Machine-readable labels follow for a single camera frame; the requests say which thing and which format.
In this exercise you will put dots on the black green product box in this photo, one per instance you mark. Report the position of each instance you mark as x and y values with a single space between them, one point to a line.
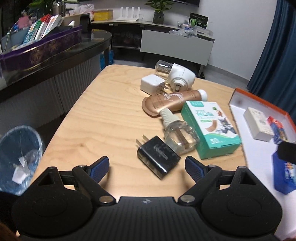
198 20

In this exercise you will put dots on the white wifi router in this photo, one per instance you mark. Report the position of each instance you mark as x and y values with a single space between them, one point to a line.
128 14

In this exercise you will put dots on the blue mesh waste bin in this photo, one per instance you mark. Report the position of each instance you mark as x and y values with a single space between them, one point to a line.
21 152

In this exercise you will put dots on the white cube charger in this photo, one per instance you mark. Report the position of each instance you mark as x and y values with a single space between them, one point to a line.
153 85

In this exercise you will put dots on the potted green bamboo plant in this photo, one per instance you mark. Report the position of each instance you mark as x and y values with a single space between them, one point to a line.
159 6

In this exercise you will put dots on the clear repellent liquid bottle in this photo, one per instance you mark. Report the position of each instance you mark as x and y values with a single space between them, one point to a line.
178 135

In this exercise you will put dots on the black glass side table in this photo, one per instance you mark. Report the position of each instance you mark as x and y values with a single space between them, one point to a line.
48 91

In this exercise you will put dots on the orange-rimmed white tray box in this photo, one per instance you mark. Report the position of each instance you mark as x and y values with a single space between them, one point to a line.
258 154

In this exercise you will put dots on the white TV console cabinet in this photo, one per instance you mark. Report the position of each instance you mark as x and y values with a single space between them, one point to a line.
151 38

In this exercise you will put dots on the white plastic bag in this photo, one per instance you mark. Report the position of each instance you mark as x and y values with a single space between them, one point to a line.
85 9

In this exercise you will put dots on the red playing card box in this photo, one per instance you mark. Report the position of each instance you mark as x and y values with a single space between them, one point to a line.
278 130

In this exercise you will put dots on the yellow cardboard box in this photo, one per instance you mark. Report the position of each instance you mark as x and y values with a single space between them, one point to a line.
103 15

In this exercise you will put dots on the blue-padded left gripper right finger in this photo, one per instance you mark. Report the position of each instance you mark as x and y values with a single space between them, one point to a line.
195 169

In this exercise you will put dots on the wall-mounted black television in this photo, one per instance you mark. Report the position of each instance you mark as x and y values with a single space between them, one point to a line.
193 2

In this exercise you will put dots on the blue curtain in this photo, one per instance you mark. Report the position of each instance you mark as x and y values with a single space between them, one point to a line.
274 75

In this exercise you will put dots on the teal band-aid box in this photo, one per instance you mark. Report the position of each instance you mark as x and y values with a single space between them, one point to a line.
218 136

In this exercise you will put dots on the white mosquito repellent plug heater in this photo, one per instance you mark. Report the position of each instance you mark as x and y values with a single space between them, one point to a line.
178 77

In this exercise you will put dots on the black usb charger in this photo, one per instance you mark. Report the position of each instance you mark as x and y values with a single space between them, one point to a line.
157 156

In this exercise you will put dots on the bronze cream tube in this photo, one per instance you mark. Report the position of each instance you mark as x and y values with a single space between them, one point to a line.
153 105

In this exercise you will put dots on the white power adapter box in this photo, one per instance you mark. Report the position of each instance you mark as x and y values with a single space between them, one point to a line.
259 127

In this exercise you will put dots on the clutter of packets on console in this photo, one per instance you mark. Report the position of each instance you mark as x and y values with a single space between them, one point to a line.
186 30

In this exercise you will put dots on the purple box of books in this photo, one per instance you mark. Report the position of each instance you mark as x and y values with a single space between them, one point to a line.
45 38

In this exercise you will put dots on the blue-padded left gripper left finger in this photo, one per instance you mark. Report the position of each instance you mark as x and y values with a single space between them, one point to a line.
98 169

